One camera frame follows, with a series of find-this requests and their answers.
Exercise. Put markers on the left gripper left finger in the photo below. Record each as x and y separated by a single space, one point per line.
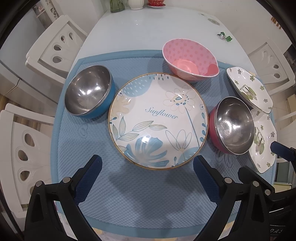
42 220

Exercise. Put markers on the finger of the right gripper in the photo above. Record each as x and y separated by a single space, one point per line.
283 151

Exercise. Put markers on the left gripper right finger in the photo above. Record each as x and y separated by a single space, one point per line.
252 219

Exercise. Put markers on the square floral plate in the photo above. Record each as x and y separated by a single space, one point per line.
250 88
265 133

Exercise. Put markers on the magenta steel bowl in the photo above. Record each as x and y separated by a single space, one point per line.
231 126

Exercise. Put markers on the round sunflower ceramic plate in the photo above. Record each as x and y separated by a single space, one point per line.
158 121

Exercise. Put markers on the pink polka dot bowl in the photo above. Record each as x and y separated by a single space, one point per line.
190 60

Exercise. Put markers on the blue steel bowl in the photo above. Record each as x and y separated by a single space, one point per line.
90 93

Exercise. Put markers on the white chair near left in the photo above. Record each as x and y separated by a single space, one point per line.
25 156

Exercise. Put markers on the white chair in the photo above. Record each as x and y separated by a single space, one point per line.
25 156
272 67
54 52

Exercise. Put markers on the white chair far right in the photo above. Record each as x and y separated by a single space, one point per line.
272 67

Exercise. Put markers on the green candy wrappers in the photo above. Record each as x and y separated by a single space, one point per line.
223 36

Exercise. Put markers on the blue textured table mat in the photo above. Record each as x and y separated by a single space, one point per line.
125 198

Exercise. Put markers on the white chair far left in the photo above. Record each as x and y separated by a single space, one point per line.
54 52

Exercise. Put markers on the red tea cup set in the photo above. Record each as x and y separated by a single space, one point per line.
156 3

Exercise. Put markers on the white ceramic vase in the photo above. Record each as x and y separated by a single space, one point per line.
136 4

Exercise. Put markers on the green glass vase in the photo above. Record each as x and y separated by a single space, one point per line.
116 6

